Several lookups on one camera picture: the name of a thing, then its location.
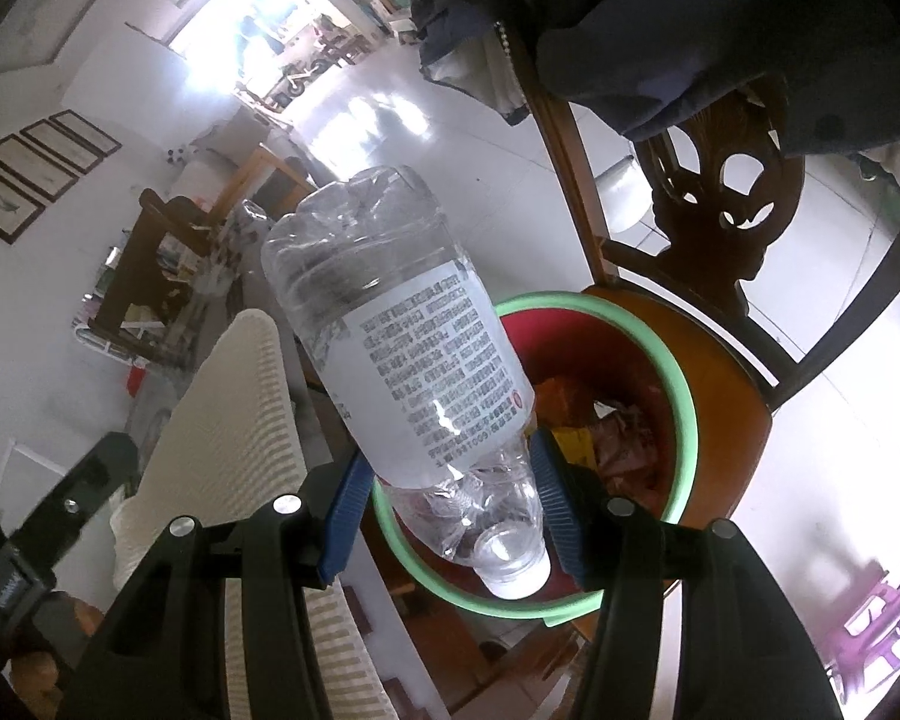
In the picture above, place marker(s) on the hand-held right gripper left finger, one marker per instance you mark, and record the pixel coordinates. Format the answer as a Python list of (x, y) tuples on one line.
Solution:
[(345, 517)]

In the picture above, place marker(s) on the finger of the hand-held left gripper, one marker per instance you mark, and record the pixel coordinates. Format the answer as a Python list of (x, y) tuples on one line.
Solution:
[(75, 499)]

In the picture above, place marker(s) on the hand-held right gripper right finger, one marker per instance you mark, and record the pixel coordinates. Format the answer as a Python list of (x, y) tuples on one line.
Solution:
[(555, 495)]

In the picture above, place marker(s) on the orange snack wrapper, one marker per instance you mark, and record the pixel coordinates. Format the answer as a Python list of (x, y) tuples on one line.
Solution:
[(562, 401)]

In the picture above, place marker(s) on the red basin green rim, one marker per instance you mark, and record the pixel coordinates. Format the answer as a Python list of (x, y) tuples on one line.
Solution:
[(555, 360)]

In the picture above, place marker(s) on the clear plastic bottle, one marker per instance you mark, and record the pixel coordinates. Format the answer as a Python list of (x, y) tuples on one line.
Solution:
[(420, 345)]

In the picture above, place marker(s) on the red bag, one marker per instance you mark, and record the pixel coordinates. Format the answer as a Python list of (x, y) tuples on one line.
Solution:
[(138, 381)]

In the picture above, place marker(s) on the beige striped cloth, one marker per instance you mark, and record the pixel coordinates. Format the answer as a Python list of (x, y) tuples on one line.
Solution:
[(225, 420)]

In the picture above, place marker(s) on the white metal rack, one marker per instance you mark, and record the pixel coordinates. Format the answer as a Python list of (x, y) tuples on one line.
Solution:
[(97, 337)]

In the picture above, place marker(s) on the dark carved wooden chair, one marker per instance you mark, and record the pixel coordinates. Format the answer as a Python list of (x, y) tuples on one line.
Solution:
[(720, 405)]

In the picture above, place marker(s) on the brown wooden side table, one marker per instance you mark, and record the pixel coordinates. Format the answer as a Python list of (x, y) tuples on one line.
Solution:
[(142, 255)]

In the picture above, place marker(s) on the pink plastic stool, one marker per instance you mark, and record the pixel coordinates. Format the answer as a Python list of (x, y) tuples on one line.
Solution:
[(870, 615)]

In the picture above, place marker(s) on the white balance bike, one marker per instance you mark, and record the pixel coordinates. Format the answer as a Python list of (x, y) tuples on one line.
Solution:
[(300, 82)]

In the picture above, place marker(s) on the grey blue jacket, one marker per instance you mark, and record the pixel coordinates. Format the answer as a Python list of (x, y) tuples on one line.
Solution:
[(645, 15)]

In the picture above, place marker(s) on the large framed wall picture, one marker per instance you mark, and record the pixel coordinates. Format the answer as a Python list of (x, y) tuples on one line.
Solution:
[(4, 202)]

